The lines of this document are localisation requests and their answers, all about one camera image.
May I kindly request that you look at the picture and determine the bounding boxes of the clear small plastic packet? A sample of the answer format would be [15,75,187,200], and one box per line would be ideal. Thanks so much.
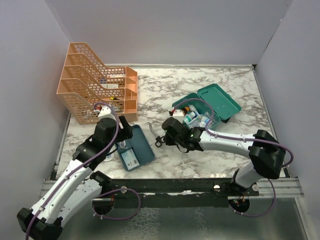
[118,141,126,149]

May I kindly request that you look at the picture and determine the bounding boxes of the teal divided tray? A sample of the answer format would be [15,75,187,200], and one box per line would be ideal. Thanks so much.
[117,124,155,172]

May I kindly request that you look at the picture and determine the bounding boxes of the white bottle green label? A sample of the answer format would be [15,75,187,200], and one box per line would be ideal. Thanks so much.
[183,111,197,123]

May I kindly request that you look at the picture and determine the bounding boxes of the metal tweezers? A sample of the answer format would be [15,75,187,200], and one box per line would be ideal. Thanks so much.
[148,122,154,133]

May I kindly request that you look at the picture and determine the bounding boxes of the blue white packet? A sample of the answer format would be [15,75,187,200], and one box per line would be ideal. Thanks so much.
[121,149,140,170]

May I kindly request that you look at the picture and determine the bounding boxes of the small bottle blue cap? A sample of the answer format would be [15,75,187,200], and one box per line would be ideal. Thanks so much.
[188,105,201,116]

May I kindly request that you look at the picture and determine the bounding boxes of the brown iodine bottle orange cap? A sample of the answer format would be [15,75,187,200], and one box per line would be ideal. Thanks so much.
[182,106,190,115]

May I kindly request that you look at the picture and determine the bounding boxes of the small blue white box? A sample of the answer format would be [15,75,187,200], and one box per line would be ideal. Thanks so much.
[195,112,220,130]

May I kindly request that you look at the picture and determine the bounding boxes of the green medicine box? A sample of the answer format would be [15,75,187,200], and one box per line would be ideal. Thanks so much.
[172,83,242,130]

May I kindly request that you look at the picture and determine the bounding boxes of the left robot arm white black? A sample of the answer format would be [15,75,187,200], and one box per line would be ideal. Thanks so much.
[17,113,133,240]

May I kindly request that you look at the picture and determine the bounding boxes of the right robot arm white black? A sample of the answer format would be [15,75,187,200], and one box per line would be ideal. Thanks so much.
[161,117,287,196]

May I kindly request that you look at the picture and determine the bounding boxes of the mask packet under tray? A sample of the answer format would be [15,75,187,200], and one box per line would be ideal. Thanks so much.
[104,152,115,162]

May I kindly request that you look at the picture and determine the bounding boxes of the orange plastic file organizer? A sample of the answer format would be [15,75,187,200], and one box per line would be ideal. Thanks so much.
[56,42,138,125]

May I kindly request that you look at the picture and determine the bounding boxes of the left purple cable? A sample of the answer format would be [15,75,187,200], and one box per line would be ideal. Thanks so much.
[24,101,141,240]

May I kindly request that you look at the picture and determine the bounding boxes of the purple cable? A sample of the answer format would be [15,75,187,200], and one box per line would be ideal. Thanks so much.
[172,97,295,217]
[24,101,141,240]

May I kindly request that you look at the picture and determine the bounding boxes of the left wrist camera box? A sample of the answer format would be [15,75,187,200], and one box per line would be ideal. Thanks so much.
[98,105,116,120]

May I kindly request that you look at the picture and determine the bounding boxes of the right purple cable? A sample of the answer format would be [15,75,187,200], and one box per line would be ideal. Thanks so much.
[172,97,295,217]

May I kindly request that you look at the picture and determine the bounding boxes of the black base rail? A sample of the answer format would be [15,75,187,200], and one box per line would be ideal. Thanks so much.
[82,178,261,209]

